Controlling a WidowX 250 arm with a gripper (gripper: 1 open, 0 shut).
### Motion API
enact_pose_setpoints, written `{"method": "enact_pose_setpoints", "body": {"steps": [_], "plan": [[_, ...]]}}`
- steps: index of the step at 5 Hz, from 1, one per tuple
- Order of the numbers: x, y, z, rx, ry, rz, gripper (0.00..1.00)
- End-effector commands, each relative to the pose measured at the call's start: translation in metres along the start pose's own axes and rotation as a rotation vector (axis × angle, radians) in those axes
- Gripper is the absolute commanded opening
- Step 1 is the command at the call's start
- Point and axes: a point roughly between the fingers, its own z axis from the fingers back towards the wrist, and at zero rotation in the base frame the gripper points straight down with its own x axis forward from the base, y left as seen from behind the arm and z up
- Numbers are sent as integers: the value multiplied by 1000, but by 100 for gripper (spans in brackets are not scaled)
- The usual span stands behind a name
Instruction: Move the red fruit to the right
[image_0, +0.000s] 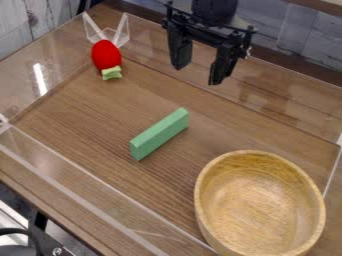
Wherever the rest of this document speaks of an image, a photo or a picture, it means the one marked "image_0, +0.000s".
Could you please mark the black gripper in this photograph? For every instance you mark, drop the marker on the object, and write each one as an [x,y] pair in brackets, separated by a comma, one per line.
[210,22]

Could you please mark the red plush strawberry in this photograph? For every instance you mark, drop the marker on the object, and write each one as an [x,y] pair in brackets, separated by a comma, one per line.
[107,59]

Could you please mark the green rectangular block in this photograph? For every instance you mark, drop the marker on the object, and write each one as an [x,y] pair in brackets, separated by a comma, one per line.
[159,134]

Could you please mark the wooden bowl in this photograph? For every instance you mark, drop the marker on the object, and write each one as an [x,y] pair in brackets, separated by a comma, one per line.
[258,205]

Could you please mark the clear acrylic corner bracket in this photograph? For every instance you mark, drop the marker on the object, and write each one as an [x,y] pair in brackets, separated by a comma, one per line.
[117,36]

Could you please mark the black table leg mount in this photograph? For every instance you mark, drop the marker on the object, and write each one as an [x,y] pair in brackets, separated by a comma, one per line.
[28,240]

